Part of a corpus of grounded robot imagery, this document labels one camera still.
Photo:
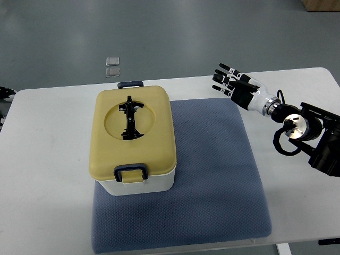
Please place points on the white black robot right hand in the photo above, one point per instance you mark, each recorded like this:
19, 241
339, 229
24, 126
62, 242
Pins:
244, 90

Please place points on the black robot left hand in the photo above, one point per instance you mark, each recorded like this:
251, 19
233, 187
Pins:
7, 94

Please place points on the yellow storage box lid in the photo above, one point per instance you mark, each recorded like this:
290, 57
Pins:
132, 134

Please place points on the brown cardboard box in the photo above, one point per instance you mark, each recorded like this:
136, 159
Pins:
321, 5

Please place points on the white storage box base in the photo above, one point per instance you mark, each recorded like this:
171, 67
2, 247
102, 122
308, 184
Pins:
156, 183

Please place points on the blue grey fabric mat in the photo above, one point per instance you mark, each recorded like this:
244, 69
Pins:
217, 194

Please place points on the white table leg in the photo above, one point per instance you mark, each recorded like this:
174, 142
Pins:
283, 249

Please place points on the black table bracket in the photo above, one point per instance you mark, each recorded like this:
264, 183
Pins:
329, 241

